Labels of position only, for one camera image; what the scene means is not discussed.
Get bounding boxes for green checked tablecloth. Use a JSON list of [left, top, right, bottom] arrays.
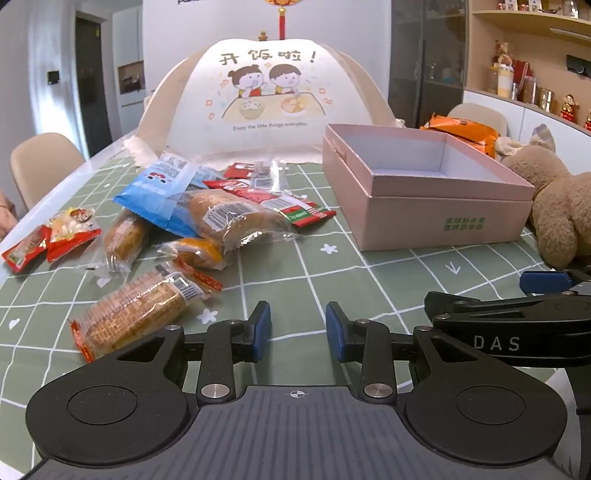
[[0, 148, 591, 480]]

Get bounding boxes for dark glass cabinet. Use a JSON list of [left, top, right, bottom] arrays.
[[388, 0, 468, 129]]

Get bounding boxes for golden figurine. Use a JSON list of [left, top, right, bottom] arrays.
[[560, 95, 581, 124]]

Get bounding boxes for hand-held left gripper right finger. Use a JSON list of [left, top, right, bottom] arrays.
[[325, 301, 482, 403]]

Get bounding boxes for long red snack packet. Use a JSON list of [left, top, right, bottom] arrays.
[[203, 178, 296, 206]]

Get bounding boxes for small orange cake pack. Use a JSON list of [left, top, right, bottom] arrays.
[[158, 237, 232, 271]]

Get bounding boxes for small blue packet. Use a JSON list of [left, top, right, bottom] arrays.
[[190, 166, 228, 190]]

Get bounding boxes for small flat red packet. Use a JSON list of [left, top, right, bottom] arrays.
[[223, 161, 256, 179]]

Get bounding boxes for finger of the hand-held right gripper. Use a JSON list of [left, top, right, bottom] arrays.
[[519, 267, 591, 297], [424, 291, 491, 330]]

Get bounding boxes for blue and white snack packet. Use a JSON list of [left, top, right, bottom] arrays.
[[113, 151, 204, 237]]

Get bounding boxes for red and green snack packet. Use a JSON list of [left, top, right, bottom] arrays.
[[281, 202, 338, 230]]

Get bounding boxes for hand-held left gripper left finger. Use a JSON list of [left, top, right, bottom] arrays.
[[115, 301, 271, 403]]

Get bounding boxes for brown teddy bear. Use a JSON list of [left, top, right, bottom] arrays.
[[501, 145, 591, 272]]

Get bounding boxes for clear wrapped biscuit pack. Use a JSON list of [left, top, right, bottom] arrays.
[[98, 208, 149, 278]]

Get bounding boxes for wooden wall shelf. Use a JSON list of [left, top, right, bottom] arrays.
[[464, 0, 591, 136]]

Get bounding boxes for red hanging ornament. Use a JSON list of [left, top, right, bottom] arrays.
[[262, 0, 297, 40]]

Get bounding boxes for plaid cloth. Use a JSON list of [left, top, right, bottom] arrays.
[[530, 124, 557, 152]]

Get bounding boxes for small clear packet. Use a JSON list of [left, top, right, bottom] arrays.
[[250, 159, 288, 193]]

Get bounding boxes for printed mesh food cover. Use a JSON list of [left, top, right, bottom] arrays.
[[133, 38, 402, 166]]

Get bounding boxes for red and orange packet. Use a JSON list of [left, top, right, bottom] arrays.
[[174, 259, 223, 294]]

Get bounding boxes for red and white snack packet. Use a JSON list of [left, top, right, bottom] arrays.
[[45, 207, 102, 264]]

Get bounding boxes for small red snack packet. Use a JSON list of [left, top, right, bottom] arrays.
[[1, 224, 52, 274]]

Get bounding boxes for pink cardboard box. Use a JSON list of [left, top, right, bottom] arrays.
[[322, 123, 536, 253]]

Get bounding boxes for clear biscuit pack red ends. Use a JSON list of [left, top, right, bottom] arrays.
[[69, 267, 214, 363]]

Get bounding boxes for clear wrapped bread loaf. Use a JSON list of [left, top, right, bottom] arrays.
[[178, 188, 298, 252]]

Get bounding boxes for orange snack bag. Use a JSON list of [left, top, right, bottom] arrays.
[[419, 112, 502, 158]]

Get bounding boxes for beige dining chair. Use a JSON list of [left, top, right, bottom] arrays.
[[10, 132, 86, 209], [446, 102, 509, 138]]

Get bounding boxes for white cabinet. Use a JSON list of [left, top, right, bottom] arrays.
[[112, 8, 147, 136]]

